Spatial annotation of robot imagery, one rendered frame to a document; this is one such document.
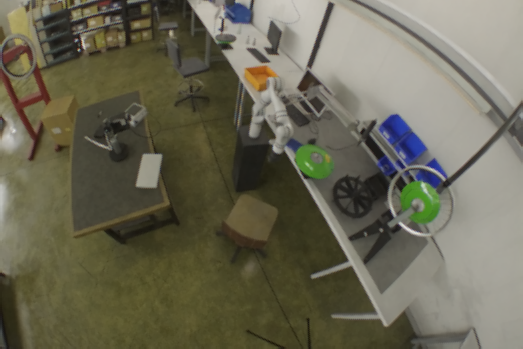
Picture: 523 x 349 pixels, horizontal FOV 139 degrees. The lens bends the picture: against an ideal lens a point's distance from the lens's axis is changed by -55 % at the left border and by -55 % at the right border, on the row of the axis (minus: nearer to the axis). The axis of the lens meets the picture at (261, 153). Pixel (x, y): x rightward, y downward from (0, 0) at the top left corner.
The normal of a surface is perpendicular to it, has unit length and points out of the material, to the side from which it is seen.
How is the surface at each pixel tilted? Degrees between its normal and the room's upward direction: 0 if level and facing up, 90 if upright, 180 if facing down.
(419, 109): 90
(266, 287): 0
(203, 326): 0
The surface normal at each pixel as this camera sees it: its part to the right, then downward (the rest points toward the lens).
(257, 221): 0.18, -0.62
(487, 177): -0.90, 0.22
